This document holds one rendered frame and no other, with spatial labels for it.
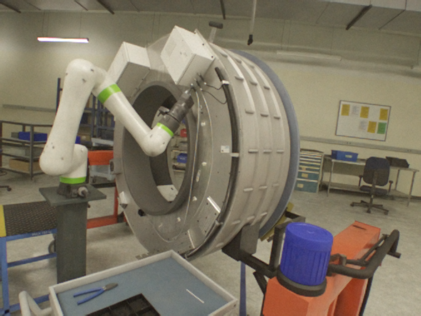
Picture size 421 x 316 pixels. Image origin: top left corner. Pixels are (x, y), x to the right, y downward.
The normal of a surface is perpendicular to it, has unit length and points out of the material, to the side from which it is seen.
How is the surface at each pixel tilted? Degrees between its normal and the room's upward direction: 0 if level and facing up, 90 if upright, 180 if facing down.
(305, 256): 90
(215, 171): 90
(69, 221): 90
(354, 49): 90
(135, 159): 70
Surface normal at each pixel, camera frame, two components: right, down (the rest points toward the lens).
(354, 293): -0.72, 0.00
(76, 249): 0.73, 0.15
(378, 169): -0.60, 0.16
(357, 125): -0.11, 0.10
